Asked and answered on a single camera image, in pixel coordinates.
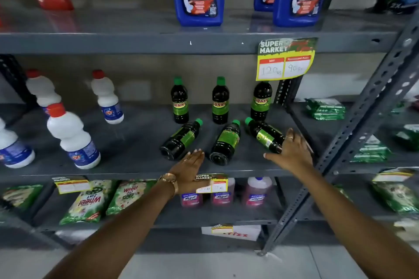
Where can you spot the person's right hand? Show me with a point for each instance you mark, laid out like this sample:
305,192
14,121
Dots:
294,156

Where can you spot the person's left hand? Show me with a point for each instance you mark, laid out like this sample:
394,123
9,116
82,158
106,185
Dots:
185,172

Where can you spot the person's right thumb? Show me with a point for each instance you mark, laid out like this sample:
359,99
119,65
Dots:
272,157

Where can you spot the person's left thumb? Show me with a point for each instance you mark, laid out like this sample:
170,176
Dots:
200,184

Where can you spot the dark green-label cleaner bottle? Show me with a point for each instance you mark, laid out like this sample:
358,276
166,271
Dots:
265,135

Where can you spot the person's left forearm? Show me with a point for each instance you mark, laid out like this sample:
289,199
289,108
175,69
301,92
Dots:
117,239

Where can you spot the person's right forearm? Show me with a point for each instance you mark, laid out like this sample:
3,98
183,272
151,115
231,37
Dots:
356,226

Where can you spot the small yellow price tag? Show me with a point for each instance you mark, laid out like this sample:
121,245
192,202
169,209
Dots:
392,175
222,228
72,185
217,184

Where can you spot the pink liquid bottle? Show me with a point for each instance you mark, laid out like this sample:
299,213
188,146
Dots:
224,197
191,199
258,190

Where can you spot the gold wrist watch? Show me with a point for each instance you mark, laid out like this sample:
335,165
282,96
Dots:
169,180

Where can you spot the group of dark cleaner bottles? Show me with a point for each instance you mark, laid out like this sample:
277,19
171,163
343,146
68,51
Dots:
226,140

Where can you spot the grey metal shelf rack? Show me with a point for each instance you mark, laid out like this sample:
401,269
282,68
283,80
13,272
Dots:
137,144
324,131

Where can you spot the white sign with red print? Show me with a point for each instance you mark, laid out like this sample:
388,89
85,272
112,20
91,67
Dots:
244,233

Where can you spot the green soap bar packet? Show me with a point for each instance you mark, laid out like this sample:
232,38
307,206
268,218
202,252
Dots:
409,136
325,109
342,192
397,197
373,151

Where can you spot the green detergent powder packet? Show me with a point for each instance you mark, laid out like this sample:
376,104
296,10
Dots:
86,205
21,195
129,195

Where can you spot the large yellow price tag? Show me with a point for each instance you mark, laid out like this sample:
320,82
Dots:
284,61

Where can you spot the white red-capped bleach bottle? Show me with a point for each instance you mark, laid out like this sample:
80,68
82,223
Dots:
13,149
42,90
73,138
106,99

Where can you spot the white packet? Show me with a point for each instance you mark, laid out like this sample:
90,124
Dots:
407,228

